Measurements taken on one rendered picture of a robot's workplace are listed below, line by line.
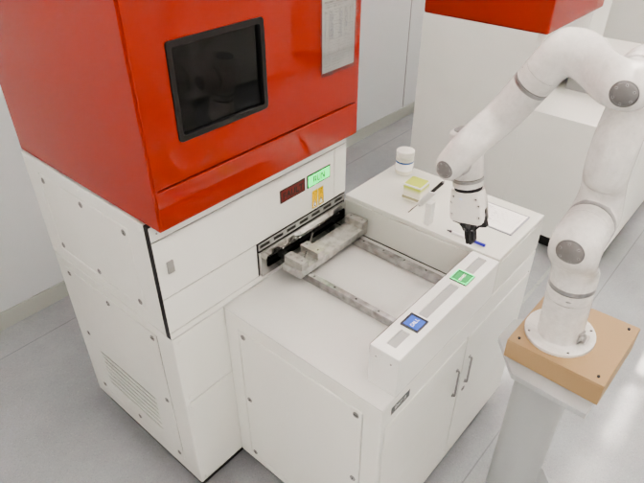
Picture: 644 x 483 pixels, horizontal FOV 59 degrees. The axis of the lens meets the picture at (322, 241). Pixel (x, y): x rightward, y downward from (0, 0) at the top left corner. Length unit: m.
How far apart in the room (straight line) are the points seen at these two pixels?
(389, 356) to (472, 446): 1.13
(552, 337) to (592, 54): 0.77
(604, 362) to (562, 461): 0.97
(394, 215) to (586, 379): 0.81
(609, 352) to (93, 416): 2.05
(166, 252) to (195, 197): 0.18
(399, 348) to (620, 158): 0.68
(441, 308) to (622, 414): 1.42
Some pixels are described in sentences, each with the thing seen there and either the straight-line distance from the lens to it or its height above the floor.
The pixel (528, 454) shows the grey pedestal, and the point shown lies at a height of 0.43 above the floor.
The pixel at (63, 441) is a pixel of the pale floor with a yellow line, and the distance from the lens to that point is 2.72.
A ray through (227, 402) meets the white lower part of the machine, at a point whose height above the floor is 0.38.
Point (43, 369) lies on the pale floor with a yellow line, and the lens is 3.05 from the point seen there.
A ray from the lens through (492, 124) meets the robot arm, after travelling 1.45.
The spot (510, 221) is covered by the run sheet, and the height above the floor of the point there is 0.97.
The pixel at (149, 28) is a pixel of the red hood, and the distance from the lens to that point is 1.33.
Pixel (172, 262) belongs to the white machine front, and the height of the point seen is 1.09.
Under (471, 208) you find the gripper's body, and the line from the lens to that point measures 1.60.
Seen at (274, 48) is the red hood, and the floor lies 1.59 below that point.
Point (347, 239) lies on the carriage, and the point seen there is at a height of 0.88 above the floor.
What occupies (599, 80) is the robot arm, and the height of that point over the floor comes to 1.65.
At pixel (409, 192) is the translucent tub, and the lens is 2.08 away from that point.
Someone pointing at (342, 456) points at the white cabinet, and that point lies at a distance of 1.85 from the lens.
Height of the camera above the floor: 2.04
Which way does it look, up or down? 35 degrees down
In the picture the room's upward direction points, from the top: straight up
